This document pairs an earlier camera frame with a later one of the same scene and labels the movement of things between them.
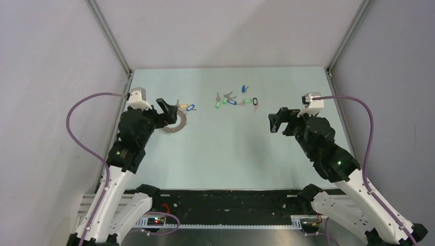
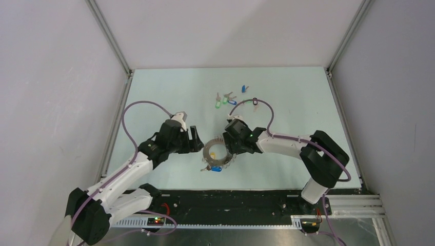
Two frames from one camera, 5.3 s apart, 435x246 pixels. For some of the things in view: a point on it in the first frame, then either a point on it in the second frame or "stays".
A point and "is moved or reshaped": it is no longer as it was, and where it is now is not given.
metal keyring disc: x=168 y=130 is moved or reshaped
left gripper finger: x=170 y=111 -> x=195 y=144
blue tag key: x=191 y=107 -> x=215 y=168
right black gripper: x=288 y=116 -> x=229 y=140
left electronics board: x=156 y=221 stays
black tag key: x=255 y=102 stays
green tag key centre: x=225 y=99 stays
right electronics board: x=310 y=223 stays
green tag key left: x=218 y=102 stays
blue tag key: x=232 y=101 stays
